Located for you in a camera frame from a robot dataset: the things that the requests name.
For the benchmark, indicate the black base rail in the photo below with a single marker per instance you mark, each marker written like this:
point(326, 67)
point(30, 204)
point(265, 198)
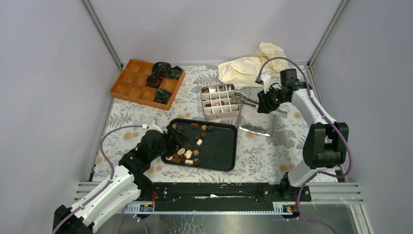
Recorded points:
point(221, 197)

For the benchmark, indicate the metal serving tongs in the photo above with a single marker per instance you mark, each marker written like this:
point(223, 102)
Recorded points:
point(241, 99)

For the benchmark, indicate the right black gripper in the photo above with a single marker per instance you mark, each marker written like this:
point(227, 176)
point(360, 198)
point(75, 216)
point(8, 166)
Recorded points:
point(264, 106)

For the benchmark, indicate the dark paper cup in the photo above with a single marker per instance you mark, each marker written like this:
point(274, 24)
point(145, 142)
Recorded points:
point(162, 96)
point(160, 69)
point(174, 73)
point(153, 81)

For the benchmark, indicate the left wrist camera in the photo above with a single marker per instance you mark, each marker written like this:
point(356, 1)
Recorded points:
point(152, 127)

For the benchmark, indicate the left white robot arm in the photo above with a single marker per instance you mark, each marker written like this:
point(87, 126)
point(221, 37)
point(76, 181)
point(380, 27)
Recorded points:
point(124, 185)

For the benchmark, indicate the orange compartment box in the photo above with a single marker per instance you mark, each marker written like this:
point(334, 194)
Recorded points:
point(132, 85)

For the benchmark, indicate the white oval chocolate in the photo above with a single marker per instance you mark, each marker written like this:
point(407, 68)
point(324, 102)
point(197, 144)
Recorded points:
point(181, 151)

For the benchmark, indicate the cream cloth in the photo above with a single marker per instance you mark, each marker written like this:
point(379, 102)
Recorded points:
point(242, 72)

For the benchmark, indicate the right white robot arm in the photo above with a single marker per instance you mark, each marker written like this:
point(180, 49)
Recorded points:
point(326, 144)

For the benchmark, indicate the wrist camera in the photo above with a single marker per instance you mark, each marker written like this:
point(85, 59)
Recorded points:
point(265, 81)
point(152, 127)

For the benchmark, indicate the silver metal tray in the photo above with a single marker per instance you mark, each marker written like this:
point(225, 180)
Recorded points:
point(250, 120)

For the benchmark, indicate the floral table mat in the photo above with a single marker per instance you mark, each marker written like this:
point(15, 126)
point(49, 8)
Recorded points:
point(258, 158)

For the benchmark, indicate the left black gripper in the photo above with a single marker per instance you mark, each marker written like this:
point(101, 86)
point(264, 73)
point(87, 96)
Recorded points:
point(178, 139)

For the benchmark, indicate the black plastic tray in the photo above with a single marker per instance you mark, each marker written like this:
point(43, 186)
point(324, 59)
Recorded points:
point(216, 144)

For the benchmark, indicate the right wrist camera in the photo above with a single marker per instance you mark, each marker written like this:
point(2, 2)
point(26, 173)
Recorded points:
point(265, 81)

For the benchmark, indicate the pink grid box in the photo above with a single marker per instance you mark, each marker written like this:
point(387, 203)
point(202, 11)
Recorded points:
point(217, 102)

